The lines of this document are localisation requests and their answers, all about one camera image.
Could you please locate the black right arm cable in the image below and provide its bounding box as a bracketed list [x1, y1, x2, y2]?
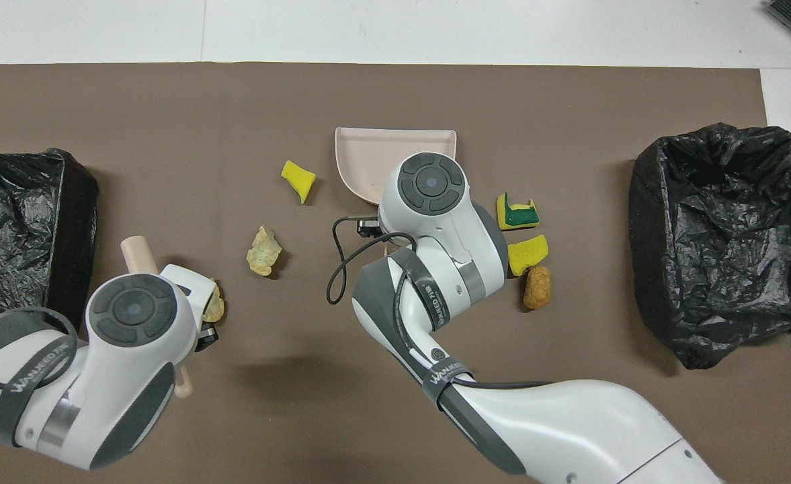
[326, 215, 557, 392]

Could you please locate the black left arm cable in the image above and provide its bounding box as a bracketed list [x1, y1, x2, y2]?
[0, 307, 79, 392]

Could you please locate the beige hand brush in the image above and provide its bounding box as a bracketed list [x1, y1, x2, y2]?
[120, 236, 195, 399]

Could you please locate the pale foam chunk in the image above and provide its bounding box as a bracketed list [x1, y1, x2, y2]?
[246, 225, 283, 277]
[200, 279, 226, 323]

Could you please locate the yellow curved sponge piece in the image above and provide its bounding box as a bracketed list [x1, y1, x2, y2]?
[507, 234, 549, 278]

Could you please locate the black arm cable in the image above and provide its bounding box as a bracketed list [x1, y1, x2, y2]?
[326, 215, 557, 392]
[0, 307, 79, 392]

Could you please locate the yellow and green sponge piece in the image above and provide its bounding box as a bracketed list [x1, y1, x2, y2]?
[496, 192, 540, 232]

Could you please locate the yellow sponge wedge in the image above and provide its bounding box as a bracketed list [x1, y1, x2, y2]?
[281, 159, 317, 204]

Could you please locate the beige plastic dustpan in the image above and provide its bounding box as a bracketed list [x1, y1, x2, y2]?
[335, 126, 458, 257]

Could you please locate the large brown table mat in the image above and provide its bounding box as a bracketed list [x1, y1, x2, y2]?
[0, 63, 791, 484]

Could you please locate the black bag-lined trash bin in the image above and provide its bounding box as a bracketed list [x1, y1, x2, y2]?
[629, 123, 791, 370]
[0, 148, 99, 331]

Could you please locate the brown oval sponge lump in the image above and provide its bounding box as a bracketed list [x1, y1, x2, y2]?
[523, 265, 552, 311]

